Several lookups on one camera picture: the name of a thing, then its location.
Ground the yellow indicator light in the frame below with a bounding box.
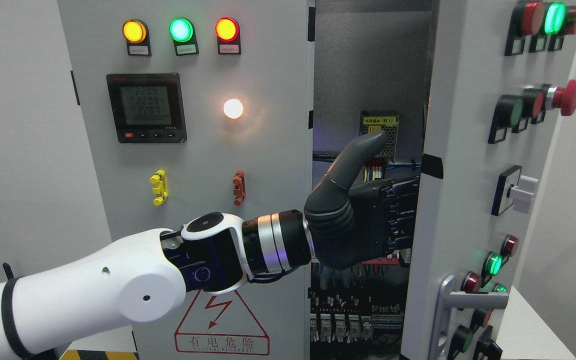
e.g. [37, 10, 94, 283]
[122, 18, 152, 57]

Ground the black digital power meter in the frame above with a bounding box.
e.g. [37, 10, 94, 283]
[106, 72, 187, 144]

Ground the yellow terminal connector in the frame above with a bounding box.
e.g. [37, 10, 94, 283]
[150, 169, 169, 207]

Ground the red electric hazard warning sticker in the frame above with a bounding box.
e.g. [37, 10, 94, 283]
[174, 291, 271, 356]

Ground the grey cabinet door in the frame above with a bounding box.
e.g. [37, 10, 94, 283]
[400, 0, 576, 360]
[56, 0, 316, 360]

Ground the green indicator light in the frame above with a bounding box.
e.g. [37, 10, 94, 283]
[168, 17, 199, 56]

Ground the dark grey robot hand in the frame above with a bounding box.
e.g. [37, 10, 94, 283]
[303, 130, 419, 270]

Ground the red indicator light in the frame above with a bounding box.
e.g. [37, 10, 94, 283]
[215, 16, 242, 55]

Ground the red emergency stop button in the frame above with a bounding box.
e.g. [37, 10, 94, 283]
[542, 79, 576, 117]

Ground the perforated metal power supply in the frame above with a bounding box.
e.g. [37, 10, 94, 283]
[359, 110, 400, 162]

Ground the white right door selector switch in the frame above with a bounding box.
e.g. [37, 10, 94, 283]
[491, 164, 540, 216]

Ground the black relay terminal row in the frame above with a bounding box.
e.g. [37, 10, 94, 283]
[308, 263, 408, 346]

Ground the red terminal connector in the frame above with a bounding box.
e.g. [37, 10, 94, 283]
[231, 169, 247, 207]

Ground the white glowing indicator lamp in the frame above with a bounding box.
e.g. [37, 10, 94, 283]
[222, 98, 245, 120]

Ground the silver door handle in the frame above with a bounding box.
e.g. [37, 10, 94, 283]
[426, 274, 510, 360]

